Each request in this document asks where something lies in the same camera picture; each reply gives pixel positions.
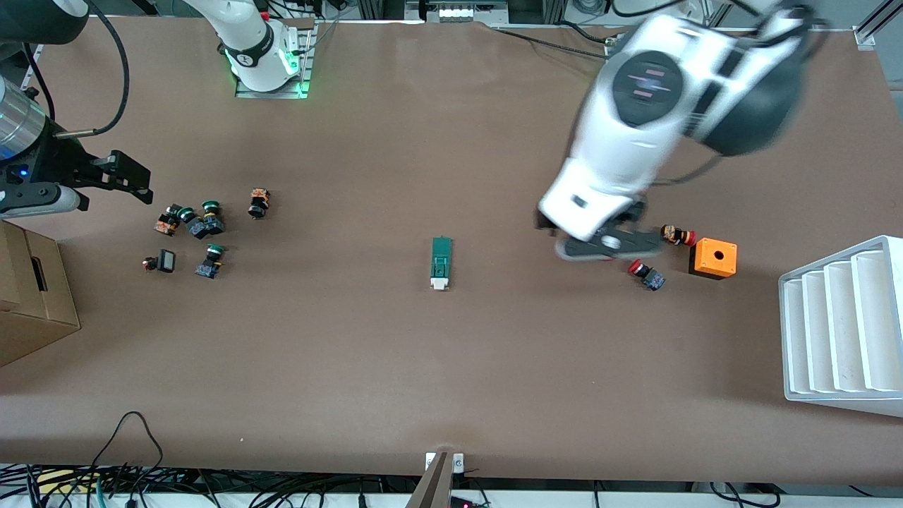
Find red button blue base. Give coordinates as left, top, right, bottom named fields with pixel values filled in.
left=627, top=258, right=667, bottom=292

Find orange box with hole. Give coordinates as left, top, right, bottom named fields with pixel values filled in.
left=688, top=238, right=739, bottom=282

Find brown cardboard box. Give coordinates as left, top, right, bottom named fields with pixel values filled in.
left=0, top=219, right=82, bottom=368

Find white slotted rack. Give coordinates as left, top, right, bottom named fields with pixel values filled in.
left=778, top=235, right=903, bottom=419

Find yellow flat item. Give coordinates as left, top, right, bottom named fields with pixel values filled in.
left=37, top=471, right=94, bottom=496

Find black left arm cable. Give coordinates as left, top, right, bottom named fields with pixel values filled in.
left=653, top=151, right=729, bottom=188

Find green push button switch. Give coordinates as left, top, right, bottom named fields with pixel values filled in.
left=201, top=200, right=227, bottom=236
left=176, top=207, right=210, bottom=240
left=195, top=243, right=226, bottom=280

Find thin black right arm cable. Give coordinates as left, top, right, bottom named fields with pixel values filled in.
left=18, top=42, right=56, bottom=121

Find aluminium arm base plate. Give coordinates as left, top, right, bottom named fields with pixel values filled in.
left=234, top=20, right=313, bottom=100

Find black cable on table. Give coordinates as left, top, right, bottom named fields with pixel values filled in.
left=490, top=23, right=613, bottom=57

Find black looped cable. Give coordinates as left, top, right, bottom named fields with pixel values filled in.
left=90, top=411, right=165, bottom=488

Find black cables below table edge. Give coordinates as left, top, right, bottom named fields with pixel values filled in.
left=708, top=481, right=875, bottom=508

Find aluminium frame rail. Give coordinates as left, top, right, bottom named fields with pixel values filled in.
left=852, top=0, right=903, bottom=49

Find black cable tangle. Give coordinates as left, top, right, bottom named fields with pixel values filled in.
left=0, top=462, right=424, bottom=508

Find grey camera stand pole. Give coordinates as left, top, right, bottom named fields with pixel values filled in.
left=405, top=452, right=454, bottom=508

